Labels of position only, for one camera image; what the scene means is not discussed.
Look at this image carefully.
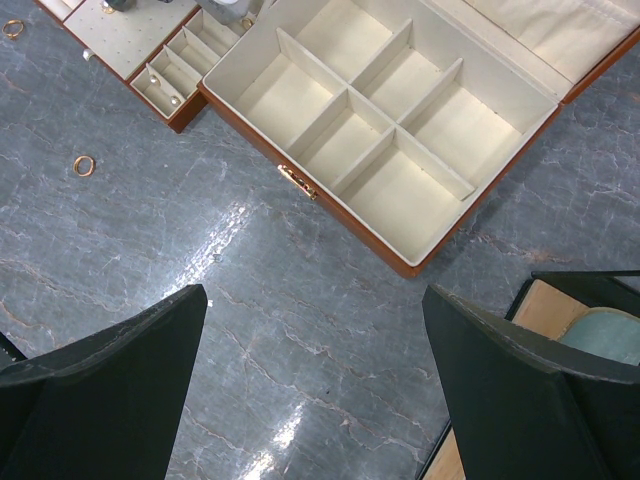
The large brown jewelry box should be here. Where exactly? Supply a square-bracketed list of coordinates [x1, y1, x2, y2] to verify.
[200, 1, 639, 278]

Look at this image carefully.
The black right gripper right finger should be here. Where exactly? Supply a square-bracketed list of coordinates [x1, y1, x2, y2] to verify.
[422, 286, 639, 479]

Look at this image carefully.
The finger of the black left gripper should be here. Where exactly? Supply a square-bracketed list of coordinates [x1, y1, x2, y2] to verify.
[109, 0, 136, 11]

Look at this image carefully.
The black wire rack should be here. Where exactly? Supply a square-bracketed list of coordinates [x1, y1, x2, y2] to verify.
[417, 269, 640, 480]

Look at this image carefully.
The light blue oblong plate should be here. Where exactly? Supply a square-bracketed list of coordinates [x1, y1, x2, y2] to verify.
[559, 307, 640, 366]

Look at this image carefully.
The small brown jewelry tray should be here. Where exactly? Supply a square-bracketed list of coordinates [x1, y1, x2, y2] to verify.
[36, 1, 273, 133]

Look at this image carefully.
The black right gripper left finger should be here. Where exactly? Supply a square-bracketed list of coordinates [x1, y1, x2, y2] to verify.
[1, 284, 207, 479]

